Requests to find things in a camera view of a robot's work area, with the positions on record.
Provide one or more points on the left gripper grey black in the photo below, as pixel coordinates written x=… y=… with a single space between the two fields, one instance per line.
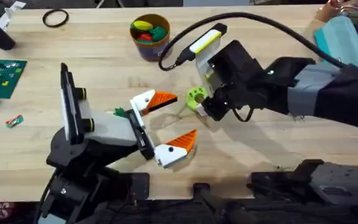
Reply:
x=110 y=127

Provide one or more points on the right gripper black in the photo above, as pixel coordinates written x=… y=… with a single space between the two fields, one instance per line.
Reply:
x=241 y=81

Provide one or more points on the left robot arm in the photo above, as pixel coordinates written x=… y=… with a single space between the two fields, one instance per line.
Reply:
x=73 y=196

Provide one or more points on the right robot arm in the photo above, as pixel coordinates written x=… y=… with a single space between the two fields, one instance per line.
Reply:
x=337 y=93

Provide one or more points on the green toy vegetable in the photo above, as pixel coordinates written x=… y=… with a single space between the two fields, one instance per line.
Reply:
x=120 y=112

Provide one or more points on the green disc with holes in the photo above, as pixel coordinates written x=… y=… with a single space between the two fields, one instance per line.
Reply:
x=193 y=96

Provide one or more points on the right wrist flat plate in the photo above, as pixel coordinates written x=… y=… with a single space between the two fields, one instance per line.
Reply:
x=207 y=39

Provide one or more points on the tub with toy vegetables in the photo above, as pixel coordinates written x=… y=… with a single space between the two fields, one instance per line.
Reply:
x=150 y=37

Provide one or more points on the left wrist flat black plate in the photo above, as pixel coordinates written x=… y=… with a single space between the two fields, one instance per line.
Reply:
x=70 y=102

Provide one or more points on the small red green toy block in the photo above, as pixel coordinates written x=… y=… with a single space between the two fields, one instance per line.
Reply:
x=14 y=121

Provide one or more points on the teal zip case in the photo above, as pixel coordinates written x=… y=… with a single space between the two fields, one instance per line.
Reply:
x=340 y=40

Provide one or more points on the white paper label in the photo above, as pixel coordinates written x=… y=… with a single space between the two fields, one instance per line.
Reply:
x=9 y=12

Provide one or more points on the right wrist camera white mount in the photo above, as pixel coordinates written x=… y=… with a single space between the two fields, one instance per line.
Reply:
x=205 y=68

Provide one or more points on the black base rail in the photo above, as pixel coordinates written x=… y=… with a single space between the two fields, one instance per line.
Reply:
x=182 y=208

